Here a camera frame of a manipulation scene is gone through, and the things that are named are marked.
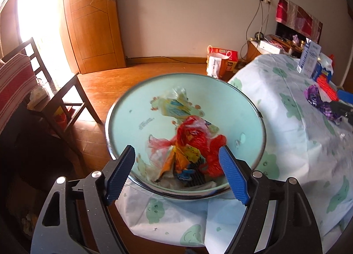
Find purple foil wrapper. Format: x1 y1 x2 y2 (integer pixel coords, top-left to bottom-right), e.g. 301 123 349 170
304 85 342 125

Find red plastic bag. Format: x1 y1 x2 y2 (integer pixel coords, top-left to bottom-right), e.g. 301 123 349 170
176 116 227 178

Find light green trash basin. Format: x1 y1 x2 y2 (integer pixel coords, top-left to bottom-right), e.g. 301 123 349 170
105 73 266 200

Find red foam fruit net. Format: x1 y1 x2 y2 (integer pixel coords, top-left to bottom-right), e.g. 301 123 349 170
317 75 339 102

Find blue gable-top milk carton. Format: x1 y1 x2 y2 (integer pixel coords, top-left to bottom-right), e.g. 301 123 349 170
312 53 334 83

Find white sheet with green clouds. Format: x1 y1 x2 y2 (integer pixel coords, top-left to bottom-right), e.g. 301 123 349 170
115 54 352 253

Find tall white milk carton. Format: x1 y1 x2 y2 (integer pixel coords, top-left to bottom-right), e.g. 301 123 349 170
296 39 321 77

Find pink plastic bag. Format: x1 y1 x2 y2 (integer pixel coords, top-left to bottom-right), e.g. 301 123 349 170
146 134 177 168

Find black television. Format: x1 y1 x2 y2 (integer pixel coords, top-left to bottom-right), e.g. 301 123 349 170
275 19 323 43

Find white box on cabinet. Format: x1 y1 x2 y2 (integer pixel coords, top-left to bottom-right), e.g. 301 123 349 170
259 40 284 54

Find dark wooden chair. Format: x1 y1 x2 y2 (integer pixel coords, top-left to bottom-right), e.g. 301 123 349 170
2 38 102 150

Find pale yellow plastic bag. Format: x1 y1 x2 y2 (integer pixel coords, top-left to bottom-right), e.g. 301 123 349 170
150 87 205 126

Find red and pink cloth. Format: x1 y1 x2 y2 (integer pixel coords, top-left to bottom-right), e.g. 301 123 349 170
275 0 323 43

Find dark wooden tv cabinet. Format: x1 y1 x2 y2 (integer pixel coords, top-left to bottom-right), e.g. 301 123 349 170
245 34 306 63

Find white paper shopping bag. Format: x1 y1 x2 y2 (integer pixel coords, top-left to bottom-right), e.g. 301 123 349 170
207 45 232 79

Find red striped cushion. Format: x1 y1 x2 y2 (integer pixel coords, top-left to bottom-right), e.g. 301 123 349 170
0 54 38 132

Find orange wooden door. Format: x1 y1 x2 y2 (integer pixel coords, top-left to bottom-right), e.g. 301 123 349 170
63 0 126 74

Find grey charger cables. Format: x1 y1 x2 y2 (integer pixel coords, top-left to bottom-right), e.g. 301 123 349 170
239 1 271 62

